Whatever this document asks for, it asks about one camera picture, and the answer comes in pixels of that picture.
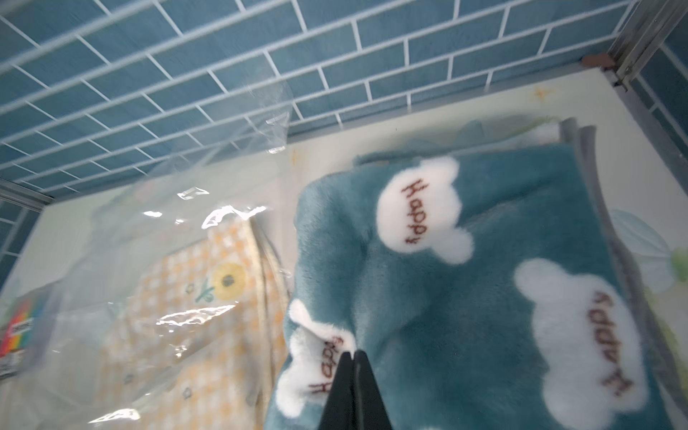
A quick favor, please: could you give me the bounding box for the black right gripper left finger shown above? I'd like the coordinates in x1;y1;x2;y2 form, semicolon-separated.
318;352;354;430

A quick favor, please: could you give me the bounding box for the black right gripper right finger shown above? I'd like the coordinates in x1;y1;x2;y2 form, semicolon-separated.
352;350;392;430

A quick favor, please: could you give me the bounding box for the orange checked blanket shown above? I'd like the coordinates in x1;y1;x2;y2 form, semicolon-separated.
95;218;288;429

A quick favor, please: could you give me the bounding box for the teal happy bear blanket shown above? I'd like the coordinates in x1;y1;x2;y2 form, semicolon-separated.
265;143;672;429

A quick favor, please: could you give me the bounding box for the clear plastic vacuum bag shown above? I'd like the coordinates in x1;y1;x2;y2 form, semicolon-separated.
1;83;293;429

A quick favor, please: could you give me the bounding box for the white bear print blanket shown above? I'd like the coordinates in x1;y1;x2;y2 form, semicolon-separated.
560;118;687;415

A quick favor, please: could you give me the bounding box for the highlighter pen pack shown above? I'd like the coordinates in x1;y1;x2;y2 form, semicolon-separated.
1;283;57;383

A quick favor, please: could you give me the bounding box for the aluminium corner post left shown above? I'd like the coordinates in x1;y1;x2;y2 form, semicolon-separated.
0;179;54;212

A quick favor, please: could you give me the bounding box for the aluminium corner post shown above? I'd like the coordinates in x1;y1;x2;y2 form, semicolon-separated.
609;0;687;89
0;179;54;212

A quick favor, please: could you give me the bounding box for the aluminium corner post right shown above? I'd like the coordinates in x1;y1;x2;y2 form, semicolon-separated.
609;0;687;89

